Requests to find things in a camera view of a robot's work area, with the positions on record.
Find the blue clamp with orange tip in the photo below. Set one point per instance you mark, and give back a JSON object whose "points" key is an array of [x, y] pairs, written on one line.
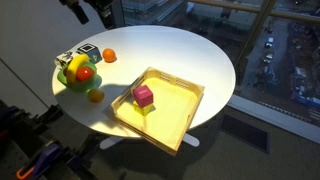
{"points": [[43, 160]]}

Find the pink cube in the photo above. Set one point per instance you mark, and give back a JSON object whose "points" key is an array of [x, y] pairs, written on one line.
{"points": [[143, 96]]}

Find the orange ball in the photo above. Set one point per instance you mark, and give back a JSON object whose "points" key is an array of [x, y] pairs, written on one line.
{"points": [[109, 55]]}

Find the black white square print cube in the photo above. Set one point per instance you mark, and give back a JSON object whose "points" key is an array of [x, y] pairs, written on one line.
{"points": [[89, 52]]}

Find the yellow-green cube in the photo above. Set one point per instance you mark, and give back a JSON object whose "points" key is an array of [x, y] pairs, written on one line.
{"points": [[145, 110]]}

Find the yellow toy lemon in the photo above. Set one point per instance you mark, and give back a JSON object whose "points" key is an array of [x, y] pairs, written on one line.
{"points": [[96, 95]]}

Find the light wooden tray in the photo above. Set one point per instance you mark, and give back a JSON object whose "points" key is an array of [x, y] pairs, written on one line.
{"points": [[170, 116]]}

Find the red toy apple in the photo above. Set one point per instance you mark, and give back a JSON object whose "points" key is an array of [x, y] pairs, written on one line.
{"points": [[84, 74]]}

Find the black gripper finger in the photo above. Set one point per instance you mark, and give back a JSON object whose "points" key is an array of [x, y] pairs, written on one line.
{"points": [[80, 12]]}

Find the white table foot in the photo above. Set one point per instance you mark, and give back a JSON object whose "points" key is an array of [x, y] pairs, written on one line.
{"points": [[109, 142], [191, 140]]}

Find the yellow toy banana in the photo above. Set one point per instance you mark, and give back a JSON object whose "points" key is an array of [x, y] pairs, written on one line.
{"points": [[73, 66]]}

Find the green plastic bowl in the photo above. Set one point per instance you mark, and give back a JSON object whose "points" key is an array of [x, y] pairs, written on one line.
{"points": [[80, 86]]}

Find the window frame post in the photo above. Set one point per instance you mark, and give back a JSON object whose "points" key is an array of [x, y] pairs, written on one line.
{"points": [[255, 33]]}

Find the dark floor vent grille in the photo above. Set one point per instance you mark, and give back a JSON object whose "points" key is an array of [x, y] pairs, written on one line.
{"points": [[245, 133]]}

